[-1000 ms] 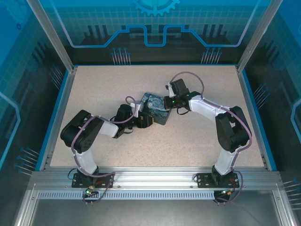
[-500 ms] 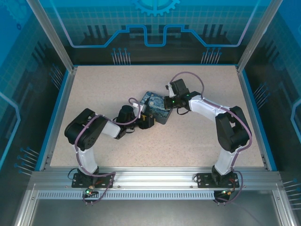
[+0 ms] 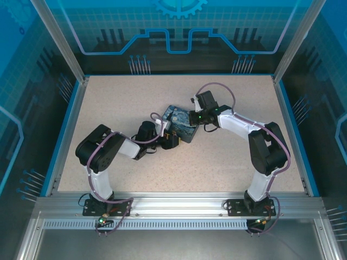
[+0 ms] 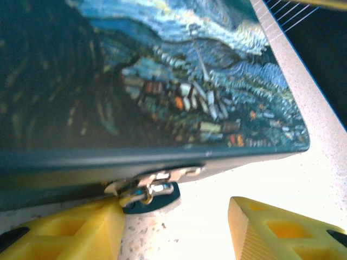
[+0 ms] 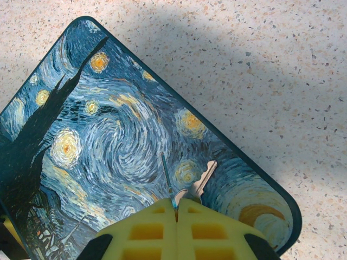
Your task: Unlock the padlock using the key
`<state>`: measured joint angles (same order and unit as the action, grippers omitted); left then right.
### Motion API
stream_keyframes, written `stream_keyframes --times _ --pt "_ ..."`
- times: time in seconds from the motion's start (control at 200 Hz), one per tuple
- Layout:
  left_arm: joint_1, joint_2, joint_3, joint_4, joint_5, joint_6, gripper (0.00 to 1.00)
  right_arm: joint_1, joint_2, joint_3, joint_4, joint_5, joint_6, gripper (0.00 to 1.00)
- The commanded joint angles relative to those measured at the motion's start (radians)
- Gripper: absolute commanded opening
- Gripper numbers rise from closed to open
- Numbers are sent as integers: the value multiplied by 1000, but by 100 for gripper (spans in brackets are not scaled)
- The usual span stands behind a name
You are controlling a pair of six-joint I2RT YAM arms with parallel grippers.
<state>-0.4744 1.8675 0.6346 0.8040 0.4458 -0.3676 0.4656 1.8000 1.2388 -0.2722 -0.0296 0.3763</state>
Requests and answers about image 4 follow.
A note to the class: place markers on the metal box latch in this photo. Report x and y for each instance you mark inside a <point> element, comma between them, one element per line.
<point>162,176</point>

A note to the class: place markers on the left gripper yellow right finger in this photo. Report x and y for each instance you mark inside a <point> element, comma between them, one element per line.
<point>284,235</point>

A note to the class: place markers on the starry night tin box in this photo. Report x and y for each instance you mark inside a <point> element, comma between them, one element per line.
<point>108,81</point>

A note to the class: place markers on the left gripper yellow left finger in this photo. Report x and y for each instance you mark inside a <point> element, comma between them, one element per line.
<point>67,233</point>

